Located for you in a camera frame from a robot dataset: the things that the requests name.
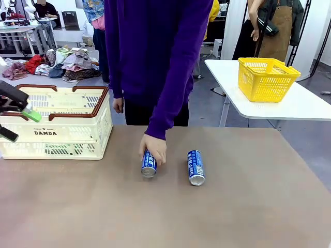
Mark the blue drink can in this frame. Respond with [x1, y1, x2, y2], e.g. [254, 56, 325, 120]
[187, 149, 206, 187]
[141, 149, 158, 179]

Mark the person's right forearm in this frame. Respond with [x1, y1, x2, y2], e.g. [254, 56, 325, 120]
[108, 69, 125, 99]

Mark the person's left forearm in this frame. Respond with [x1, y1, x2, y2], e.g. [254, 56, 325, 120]
[144, 77, 191, 142]

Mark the yellow plastic basket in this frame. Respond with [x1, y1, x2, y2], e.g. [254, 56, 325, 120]
[237, 57, 302, 103]

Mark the person's right hand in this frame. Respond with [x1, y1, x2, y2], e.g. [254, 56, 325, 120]
[112, 97, 125, 114]

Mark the person's left hand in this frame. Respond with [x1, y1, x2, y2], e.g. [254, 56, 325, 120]
[138, 133, 168, 168]

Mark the grey work table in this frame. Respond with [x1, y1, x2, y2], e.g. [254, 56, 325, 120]
[0, 20, 56, 58]

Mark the pile of mixed clothes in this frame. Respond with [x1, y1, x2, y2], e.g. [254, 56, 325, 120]
[2, 47, 103, 83]

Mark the seated person in black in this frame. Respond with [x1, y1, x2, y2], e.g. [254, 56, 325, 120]
[33, 0, 59, 29]

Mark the mannequin in floral shirt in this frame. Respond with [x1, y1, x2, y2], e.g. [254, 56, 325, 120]
[82, 0, 111, 83]

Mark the person in purple hoodie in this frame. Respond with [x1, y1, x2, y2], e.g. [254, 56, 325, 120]
[103, 0, 214, 127]

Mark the person in yellow jacket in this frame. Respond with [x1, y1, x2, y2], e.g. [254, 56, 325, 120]
[203, 0, 220, 41]

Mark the white partition panel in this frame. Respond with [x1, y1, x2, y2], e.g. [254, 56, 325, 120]
[222, 0, 250, 60]

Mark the black hanging garment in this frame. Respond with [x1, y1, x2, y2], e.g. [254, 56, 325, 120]
[232, 19, 257, 60]

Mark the white side table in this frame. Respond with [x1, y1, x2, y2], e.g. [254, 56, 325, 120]
[204, 59, 331, 128]

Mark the mannequin with brown apron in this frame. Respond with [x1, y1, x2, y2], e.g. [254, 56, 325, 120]
[249, 0, 305, 63]

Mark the black tripod stand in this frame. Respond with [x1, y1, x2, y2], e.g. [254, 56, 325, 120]
[285, 0, 331, 78]

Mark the cream basket with brown handles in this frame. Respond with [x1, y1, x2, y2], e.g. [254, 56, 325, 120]
[0, 84, 114, 160]

